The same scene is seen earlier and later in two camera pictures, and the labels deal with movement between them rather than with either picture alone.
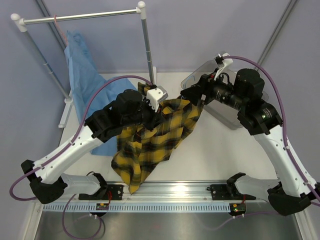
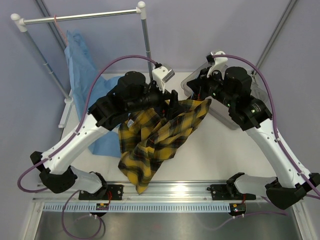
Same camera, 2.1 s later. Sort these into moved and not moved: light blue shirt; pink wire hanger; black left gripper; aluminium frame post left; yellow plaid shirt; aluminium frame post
Moved: black left gripper; yellow plaid shirt
Not moved: light blue shirt; pink wire hanger; aluminium frame post; aluminium frame post left
